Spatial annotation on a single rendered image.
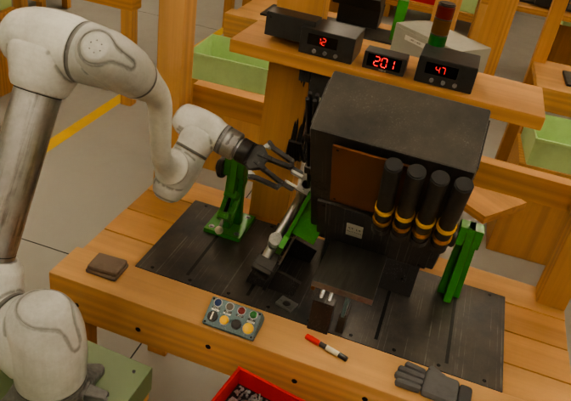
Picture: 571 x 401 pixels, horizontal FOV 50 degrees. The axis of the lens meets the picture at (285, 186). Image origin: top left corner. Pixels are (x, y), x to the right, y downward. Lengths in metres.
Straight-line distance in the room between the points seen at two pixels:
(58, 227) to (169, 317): 1.94
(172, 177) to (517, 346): 1.12
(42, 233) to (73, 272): 1.70
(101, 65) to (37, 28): 0.18
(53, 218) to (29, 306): 2.35
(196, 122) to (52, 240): 1.88
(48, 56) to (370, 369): 1.10
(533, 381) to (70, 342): 1.24
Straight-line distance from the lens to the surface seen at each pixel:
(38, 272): 3.34
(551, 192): 2.08
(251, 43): 1.83
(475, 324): 1.97
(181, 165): 1.75
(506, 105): 1.76
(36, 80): 1.37
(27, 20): 1.40
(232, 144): 1.78
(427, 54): 1.76
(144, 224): 2.12
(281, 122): 2.01
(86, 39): 1.28
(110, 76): 1.29
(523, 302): 2.18
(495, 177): 2.06
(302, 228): 1.72
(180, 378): 2.80
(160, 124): 1.57
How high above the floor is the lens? 2.12
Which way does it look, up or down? 31 degrees down
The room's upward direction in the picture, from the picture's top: 9 degrees clockwise
